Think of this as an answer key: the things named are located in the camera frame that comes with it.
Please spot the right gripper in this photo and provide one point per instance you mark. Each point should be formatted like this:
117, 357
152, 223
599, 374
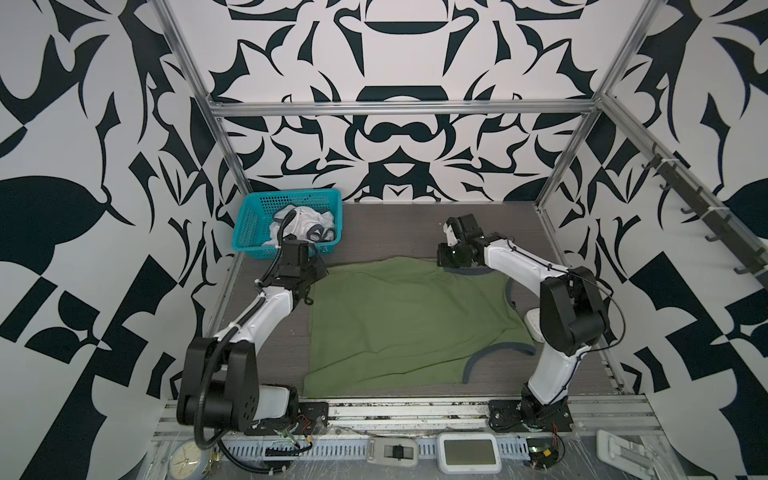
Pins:
443, 258

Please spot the analog clock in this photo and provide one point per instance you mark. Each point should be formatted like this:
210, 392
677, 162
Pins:
189, 462

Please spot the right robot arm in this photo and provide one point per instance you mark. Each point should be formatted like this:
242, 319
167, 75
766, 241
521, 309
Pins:
571, 317

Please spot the grey wall hook rack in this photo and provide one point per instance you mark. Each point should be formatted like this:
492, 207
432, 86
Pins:
700, 202

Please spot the teal plastic basket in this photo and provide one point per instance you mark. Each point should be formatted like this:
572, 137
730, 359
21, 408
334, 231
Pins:
257, 214

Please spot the small green circuit board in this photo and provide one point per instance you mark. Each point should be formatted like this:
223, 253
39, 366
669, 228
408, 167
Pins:
544, 453

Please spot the green tank top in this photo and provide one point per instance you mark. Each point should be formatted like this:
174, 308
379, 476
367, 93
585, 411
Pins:
405, 322

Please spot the white digital display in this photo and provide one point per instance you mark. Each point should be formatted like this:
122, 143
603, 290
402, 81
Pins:
468, 453

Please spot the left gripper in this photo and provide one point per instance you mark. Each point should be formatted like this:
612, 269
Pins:
320, 270

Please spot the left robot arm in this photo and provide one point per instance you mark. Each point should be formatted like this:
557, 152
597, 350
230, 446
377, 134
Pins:
220, 388

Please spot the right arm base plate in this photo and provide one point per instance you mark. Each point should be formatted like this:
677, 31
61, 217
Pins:
526, 415

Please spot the white grey tank top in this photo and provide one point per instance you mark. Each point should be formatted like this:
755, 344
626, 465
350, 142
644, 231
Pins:
303, 222

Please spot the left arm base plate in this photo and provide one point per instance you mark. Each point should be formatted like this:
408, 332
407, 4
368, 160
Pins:
302, 419

